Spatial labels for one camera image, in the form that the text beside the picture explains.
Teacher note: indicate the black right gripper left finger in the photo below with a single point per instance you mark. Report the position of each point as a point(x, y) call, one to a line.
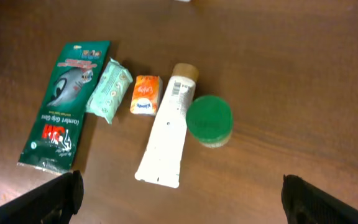
point(53, 202)

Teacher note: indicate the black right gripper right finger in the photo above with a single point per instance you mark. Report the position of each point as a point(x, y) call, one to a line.
point(303, 203)

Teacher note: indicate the green 3M gloves packet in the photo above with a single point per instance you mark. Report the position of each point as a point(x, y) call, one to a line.
point(53, 139)

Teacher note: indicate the white tube with tan cap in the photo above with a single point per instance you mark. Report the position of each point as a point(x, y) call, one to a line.
point(162, 157)

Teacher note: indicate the green lid jar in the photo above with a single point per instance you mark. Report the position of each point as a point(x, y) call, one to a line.
point(210, 120)

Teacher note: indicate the mint green wipes packet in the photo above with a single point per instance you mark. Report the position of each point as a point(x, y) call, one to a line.
point(110, 90)

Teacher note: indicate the orange tissue packet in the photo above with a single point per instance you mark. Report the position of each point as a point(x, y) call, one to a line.
point(146, 95)

